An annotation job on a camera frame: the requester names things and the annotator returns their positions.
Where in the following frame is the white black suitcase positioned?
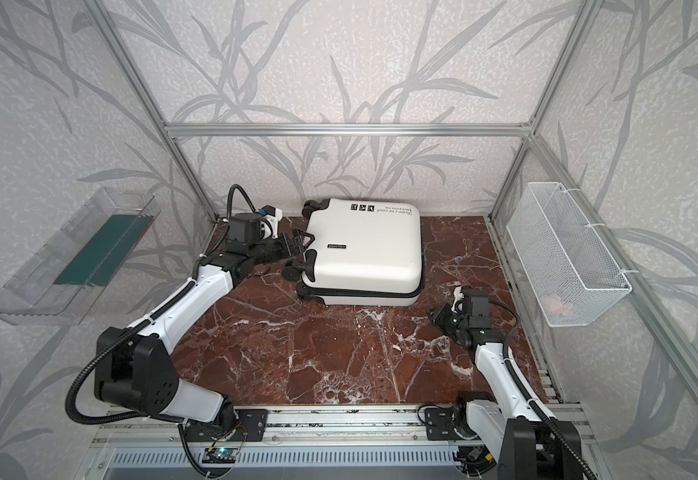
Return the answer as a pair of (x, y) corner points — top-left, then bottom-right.
(282, 199), (425, 307)

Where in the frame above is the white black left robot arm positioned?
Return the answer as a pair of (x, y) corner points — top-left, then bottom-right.
(65, 206), (314, 436)

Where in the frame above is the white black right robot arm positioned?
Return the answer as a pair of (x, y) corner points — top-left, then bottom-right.
(429, 286), (597, 479)

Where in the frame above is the pink item in basket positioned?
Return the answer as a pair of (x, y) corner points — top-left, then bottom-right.
(541, 294), (573, 317)

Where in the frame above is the green board in bin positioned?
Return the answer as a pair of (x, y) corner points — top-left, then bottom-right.
(53, 214), (155, 287)

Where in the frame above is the green circuit board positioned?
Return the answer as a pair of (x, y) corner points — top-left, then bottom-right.
(202, 447), (239, 465)

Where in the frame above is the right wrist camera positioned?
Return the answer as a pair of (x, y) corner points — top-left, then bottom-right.
(452, 286), (465, 315)

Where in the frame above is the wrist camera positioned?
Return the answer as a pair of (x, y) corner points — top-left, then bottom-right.
(452, 286), (465, 315)
(258, 205), (283, 239)

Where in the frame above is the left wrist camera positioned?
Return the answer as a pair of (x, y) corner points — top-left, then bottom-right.
(258, 205), (283, 239)

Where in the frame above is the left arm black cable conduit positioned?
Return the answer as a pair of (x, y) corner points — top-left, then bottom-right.
(64, 183), (260, 427)

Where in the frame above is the white wire mesh basket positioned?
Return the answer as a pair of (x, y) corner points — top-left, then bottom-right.
(507, 182), (632, 328)

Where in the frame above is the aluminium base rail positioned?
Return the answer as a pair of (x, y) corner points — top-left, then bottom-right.
(96, 404), (596, 446)

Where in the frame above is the clear plastic wall bin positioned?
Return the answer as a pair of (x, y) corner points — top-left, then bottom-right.
(0, 187), (161, 326)

